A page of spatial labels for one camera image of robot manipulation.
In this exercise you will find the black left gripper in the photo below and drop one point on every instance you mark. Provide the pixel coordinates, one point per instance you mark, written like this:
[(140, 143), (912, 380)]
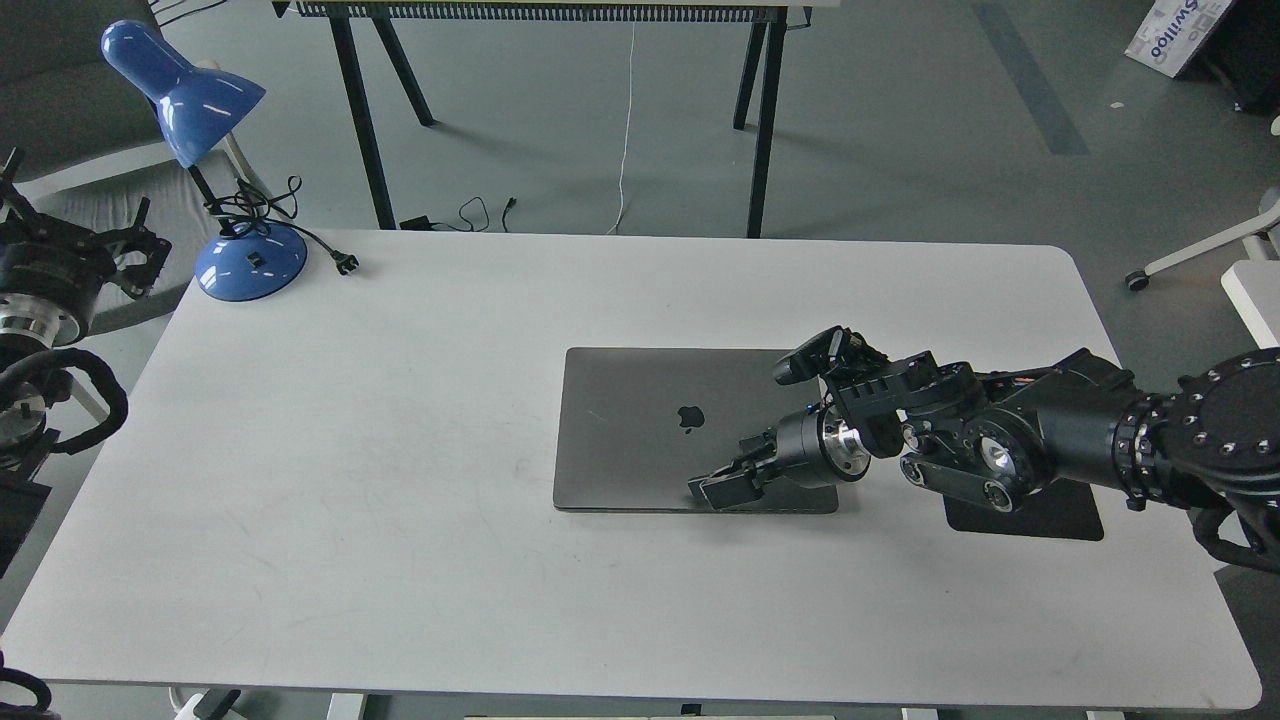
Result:
[(48, 257)]

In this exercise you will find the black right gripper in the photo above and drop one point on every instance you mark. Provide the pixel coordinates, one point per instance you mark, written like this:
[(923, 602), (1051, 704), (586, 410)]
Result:
[(815, 447)]

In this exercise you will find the grey laptop computer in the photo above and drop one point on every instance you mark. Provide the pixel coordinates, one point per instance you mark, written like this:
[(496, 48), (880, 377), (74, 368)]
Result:
[(637, 424)]

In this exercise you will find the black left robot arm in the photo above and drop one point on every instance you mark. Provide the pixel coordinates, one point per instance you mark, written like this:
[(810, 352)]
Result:
[(40, 355)]

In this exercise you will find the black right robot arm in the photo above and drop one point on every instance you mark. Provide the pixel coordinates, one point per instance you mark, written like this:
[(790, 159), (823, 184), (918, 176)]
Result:
[(994, 439)]

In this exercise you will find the blue desk lamp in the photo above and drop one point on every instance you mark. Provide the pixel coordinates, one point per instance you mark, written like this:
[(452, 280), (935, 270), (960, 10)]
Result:
[(197, 108)]

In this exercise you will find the grey office chair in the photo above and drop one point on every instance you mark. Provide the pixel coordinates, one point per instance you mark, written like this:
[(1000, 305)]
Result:
[(94, 148)]

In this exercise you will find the black mouse pad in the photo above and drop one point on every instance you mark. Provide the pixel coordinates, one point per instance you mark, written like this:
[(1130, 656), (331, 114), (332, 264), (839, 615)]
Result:
[(1064, 510)]

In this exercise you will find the black-legged background table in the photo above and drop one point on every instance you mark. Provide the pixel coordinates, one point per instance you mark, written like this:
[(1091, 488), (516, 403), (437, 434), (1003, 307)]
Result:
[(552, 82)]

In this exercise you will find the white rolling chair base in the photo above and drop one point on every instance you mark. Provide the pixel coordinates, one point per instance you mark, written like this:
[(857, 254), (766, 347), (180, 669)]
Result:
[(1258, 236)]

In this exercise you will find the white cardboard box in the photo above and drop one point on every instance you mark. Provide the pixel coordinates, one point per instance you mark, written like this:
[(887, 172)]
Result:
[(1173, 32)]

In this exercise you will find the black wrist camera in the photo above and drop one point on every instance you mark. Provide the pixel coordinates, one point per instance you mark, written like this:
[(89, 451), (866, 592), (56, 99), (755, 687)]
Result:
[(836, 350)]

